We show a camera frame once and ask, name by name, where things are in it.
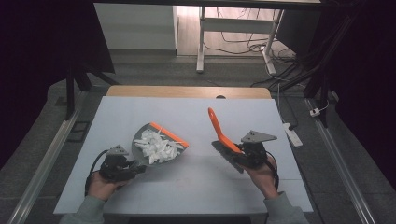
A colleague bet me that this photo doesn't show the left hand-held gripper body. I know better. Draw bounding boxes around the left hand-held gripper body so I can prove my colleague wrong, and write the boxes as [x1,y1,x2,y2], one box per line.
[98,144,139,183]

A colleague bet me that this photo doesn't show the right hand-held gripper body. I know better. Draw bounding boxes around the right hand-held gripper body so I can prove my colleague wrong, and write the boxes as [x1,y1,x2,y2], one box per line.
[235,130,278,171]

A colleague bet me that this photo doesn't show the orange dustpan brush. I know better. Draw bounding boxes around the orange dustpan brush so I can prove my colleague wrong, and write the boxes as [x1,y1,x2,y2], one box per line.
[207,106,247,175]

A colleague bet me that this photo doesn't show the grey dustpan with orange edge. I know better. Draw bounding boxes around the grey dustpan with orange edge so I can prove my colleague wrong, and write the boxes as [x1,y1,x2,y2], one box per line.
[130,121,191,173]

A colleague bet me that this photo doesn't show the pile of white paper scraps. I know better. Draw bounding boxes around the pile of white paper scraps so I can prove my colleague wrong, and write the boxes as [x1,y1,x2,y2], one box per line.
[134,129,185,165]

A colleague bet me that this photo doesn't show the person's left hand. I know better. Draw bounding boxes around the person's left hand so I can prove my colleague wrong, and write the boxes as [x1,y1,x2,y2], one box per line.
[87,171,129,202]

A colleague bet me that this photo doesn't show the person's right hand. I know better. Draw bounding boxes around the person's right hand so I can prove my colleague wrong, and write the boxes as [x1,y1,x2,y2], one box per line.
[242,154,280,200]

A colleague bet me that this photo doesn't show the white power strip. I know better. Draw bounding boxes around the white power strip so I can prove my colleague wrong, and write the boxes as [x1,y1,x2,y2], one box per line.
[282,121,304,148]

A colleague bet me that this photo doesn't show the black floor hatch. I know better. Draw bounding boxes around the black floor hatch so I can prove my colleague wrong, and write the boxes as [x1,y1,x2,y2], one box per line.
[66,119,92,144]

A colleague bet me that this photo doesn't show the wooden table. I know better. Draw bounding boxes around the wooden table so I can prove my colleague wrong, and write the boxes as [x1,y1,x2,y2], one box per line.
[106,85,273,100]

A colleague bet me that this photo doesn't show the black metal stand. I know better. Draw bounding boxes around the black metal stand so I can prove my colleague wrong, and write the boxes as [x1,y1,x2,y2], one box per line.
[302,66,332,129]
[64,60,120,121]

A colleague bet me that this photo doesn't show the dark curtain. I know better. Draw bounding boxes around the dark curtain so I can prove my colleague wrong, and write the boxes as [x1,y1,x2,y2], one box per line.
[320,0,396,181]
[0,0,116,171]

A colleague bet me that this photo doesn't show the white cabinet panel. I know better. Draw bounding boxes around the white cabinet panel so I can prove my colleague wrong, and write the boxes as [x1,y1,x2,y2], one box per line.
[93,3,179,51]

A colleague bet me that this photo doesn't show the left hand-held gripper black cable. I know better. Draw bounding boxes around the left hand-held gripper black cable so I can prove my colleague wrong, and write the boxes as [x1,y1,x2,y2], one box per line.
[84,149,109,198]

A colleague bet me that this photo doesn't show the hand-held gripper black cable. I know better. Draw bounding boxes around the hand-held gripper black cable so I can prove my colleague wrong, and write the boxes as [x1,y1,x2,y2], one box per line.
[84,149,109,198]
[264,149,281,191]

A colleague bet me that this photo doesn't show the right hand-held gripper black cable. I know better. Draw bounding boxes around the right hand-held gripper black cable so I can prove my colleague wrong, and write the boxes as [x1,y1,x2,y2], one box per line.
[264,149,281,191]

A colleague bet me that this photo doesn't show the metal floor rail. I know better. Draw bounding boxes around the metal floor rail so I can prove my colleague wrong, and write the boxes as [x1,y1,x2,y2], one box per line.
[7,91,87,224]
[304,98,376,224]

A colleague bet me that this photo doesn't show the bundle of black floor cables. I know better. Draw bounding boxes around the bundle of black floor cables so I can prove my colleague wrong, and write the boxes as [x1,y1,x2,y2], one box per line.
[204,7,312,90]

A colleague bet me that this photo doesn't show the white desk frame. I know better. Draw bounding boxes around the white desk frame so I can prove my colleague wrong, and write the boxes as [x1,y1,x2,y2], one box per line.
[195,6,285,76]

